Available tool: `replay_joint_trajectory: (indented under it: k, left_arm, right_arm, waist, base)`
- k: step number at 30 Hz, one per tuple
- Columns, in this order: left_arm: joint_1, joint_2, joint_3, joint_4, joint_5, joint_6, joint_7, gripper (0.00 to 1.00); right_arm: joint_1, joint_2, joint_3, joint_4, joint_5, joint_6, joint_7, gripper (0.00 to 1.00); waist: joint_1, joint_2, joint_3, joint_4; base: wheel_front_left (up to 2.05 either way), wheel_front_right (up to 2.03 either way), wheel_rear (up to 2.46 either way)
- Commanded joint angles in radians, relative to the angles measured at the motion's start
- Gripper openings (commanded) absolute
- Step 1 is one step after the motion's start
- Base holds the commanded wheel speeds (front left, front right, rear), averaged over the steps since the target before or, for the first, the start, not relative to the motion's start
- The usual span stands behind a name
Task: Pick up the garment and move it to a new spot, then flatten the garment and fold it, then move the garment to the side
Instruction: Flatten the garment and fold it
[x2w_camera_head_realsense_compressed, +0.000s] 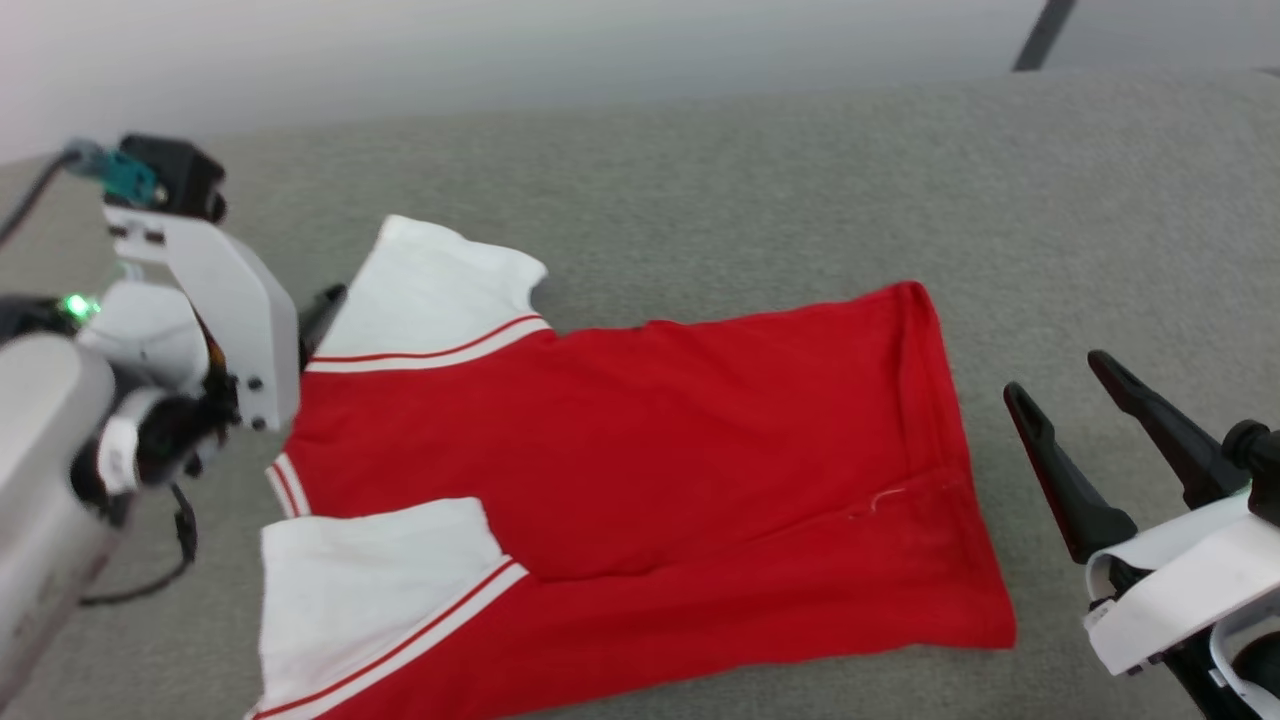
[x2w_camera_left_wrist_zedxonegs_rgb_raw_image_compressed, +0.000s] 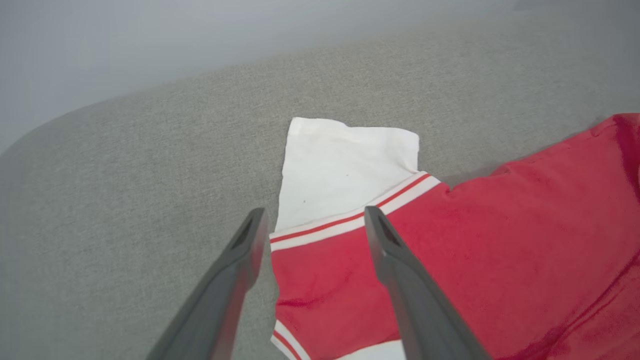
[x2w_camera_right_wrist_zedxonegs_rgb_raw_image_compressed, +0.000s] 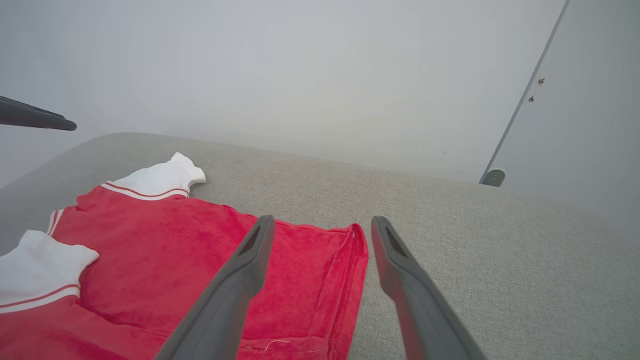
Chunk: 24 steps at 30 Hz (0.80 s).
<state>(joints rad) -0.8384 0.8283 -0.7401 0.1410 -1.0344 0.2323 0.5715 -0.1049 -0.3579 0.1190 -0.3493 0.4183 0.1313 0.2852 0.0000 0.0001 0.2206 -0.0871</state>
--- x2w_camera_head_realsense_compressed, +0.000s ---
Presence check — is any black slanted pole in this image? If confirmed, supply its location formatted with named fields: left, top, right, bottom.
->
left=1011, top=0, right=1080, bottom=74

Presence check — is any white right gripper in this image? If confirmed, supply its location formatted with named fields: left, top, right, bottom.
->
left=1002, top=349, right=1280, bottom=681

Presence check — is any red white basketball jersey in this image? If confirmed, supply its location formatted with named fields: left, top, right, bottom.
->
left=244, top=213, right=1019, bottom=720

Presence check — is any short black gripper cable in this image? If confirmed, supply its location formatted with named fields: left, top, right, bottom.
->
left=78, top=482, right=199, bottom=608

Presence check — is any teal cable connector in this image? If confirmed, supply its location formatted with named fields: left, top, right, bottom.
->
left=60, top=139, right=162, bottom=203

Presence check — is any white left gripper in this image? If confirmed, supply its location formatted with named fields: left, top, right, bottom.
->
left=74, top=203, right=349, bottom=503

